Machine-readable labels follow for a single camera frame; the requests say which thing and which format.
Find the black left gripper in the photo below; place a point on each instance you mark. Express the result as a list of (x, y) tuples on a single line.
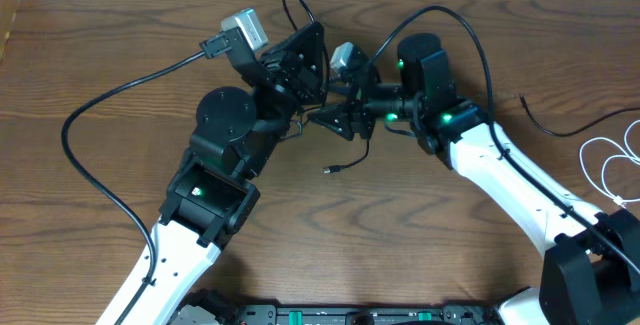
[(304, 81)]

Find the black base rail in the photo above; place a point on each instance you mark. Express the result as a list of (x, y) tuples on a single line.
[(211, 307)]

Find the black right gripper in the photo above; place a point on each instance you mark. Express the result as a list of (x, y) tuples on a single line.
[(341, 112)]

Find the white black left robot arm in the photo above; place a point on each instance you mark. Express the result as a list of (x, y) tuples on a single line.
[(210, 196)]

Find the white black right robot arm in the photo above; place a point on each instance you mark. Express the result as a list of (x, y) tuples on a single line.
[(590, 258)]

